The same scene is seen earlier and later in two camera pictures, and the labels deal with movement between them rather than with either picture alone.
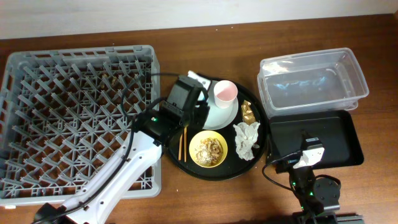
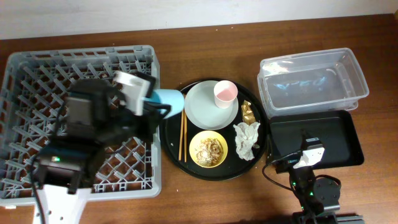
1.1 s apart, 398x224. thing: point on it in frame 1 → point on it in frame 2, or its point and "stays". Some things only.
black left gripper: (193, 112) → (152, 121)
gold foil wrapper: (247, 115) stays
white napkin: (245, 137) stays
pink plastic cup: (225, 93) stays
